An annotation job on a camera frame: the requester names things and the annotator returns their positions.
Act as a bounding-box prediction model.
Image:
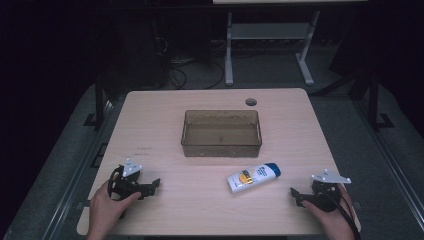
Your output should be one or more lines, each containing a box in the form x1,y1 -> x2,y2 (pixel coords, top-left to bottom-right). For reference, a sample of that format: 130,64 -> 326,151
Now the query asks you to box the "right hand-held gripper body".
311,168 -> 352,213

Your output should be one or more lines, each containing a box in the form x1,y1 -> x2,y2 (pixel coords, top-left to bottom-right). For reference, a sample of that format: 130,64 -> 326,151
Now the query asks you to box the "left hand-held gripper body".
108,158 -> 150,201

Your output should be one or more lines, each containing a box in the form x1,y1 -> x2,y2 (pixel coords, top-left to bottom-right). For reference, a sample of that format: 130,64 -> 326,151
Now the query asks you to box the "white bottle with blue cap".
226,162 -> 282,194

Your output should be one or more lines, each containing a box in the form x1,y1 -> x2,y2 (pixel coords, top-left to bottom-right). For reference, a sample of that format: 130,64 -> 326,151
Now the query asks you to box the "clear brown plastic bin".
180,109 -> 263,158

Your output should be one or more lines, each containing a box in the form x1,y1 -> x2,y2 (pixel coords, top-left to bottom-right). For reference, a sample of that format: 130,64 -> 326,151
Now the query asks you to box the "person's right hand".
301,184 -> 357,240

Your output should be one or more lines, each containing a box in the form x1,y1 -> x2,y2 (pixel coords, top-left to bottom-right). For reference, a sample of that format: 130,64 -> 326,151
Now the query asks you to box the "person's left hand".
87,171 -> 143,240

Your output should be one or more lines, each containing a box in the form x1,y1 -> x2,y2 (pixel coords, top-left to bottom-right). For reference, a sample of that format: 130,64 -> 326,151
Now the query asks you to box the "black metal stand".
83,71 -> 108,131
365,70 -> 395,132

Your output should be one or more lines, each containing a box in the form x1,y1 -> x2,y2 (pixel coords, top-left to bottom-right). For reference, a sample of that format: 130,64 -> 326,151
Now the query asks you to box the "metal floor rail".
41,99 -> 116,240
353,99 -> 424,231

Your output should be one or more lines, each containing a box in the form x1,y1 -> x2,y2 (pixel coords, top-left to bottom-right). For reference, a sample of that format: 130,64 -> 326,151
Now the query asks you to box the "tangle of floor cables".
159,35 -> 226,91

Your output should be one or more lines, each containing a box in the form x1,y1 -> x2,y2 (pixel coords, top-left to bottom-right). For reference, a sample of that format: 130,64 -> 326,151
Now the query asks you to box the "white metal stand frame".
224,10 -> 321,87

